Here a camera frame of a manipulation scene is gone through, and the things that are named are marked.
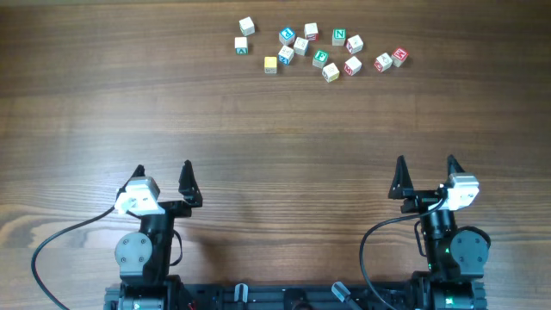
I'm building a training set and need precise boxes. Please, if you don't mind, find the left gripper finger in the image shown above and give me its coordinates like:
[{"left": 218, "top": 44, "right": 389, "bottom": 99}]
[
  {"left": 178, "top": 160, "right": 203, "bottom": 208},
  {"left": 119, "top": 164, "right": 145, "bottom": 193}
]

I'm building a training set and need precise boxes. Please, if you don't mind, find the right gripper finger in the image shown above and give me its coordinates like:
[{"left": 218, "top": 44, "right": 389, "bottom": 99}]
[
  {"left": 447, "top": 154, "right": 465, "bottom": 176},
  {"left": 387, "top": 155, "right": 414, "bottom": 200}
]

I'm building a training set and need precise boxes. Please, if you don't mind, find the yellow letter K block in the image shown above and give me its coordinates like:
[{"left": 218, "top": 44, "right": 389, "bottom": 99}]
[{"left": 263, "top": 56, "right": 277, "bottom": 74}]

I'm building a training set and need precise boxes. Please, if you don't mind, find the green letter F block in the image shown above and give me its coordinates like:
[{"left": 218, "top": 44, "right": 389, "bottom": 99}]
[{"left": 313, "top": 50, "right": 328, "bottom": 69}]

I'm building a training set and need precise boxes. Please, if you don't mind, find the white block blue side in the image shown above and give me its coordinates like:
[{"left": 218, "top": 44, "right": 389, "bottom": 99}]
[{"left": 277, "top": 46, "right": 294, "bottom": 65}]

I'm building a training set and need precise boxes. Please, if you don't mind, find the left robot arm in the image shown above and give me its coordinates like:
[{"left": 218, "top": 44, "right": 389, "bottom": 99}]
[{"left": 103, "top": 160, "right": 202, "bottom": 310}]

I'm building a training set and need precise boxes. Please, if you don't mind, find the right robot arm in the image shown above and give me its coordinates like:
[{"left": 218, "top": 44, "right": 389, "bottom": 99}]
[{"left": 388, "top": 155, "right": 491, "bottom": 310}]

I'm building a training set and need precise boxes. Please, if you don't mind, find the red letter M block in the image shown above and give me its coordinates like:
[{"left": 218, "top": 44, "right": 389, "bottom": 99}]
[{"left": 391, "top": 47, "right": 409, "bottom": 67}]

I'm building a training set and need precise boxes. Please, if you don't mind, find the white block red number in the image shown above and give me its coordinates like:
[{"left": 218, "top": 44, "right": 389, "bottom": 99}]
[{"left": 374, "top": 53, "right": 393, "bottom": 72}]

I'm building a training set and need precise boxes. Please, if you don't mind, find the white block red letter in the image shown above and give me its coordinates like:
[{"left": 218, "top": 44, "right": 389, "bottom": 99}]
[{"left": 344, "top": 56, "right": 362, "bottom": 76}]

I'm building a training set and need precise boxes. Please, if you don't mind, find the white block yellow side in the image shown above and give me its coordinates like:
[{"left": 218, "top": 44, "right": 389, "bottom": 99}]
[{"left": 322, "top": 63, "right": 340, "bottom": 83}]

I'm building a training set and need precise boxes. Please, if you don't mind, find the white block red picture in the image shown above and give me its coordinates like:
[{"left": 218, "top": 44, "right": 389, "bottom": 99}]
[{"left": 345, "top": 34, "right": 364, "bottom": 55}]

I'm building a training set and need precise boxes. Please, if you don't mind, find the white block green side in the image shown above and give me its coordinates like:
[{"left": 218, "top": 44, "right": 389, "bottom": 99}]
[{"left": 234, "top": 37, "right": 249, "bottom": 55}]

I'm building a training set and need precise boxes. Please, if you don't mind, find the green letter N block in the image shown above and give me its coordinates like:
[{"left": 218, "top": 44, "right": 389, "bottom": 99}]
[{"left": 331, "top": 28, "right": 347, "bottom": 47}]

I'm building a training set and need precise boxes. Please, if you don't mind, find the plain white wooden block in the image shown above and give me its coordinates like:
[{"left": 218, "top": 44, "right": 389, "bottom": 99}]
[{"left": 238, "top": 16, "right": 255, "bottom": 36}]

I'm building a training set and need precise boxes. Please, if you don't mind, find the white block grey picture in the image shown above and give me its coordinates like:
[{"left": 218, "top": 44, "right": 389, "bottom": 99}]
[{"left": 293, "top": 37, "right": 309, "bottom": 56}]

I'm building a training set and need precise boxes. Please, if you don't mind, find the blue letter P block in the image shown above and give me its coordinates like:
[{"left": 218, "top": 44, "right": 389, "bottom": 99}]
[{"left": 279, "top": 27, "right": 296, "bottom": 46}]

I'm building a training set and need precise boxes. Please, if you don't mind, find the white block red side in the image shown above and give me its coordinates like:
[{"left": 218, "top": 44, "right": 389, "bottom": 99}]
[{"left": 304, "top": 22, "right": 319, "bottom": 41}]

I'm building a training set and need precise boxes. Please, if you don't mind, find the right black camera cable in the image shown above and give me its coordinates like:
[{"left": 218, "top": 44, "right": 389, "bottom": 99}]
[{"left": 358, "top": 195, "right": 449, "bottom": 310}]

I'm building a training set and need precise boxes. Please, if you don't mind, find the black camera cable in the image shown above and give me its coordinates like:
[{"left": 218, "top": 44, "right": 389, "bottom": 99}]
[
  {"left": 358, "top": 195, "right": 449, "bottom": 310},
  {"left": 30, "top": 205, "right": 117, "bottom": 310}
]

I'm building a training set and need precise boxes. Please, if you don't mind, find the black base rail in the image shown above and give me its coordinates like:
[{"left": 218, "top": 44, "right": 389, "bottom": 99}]
[{"left": 103, "top": 280, "right": 488, "bottom": 310}]

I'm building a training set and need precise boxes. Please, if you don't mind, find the left black camera cable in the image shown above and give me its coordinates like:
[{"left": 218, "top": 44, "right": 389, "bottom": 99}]
[{"left": 30, "top": 205, "right": 117, "bottom": 310}]

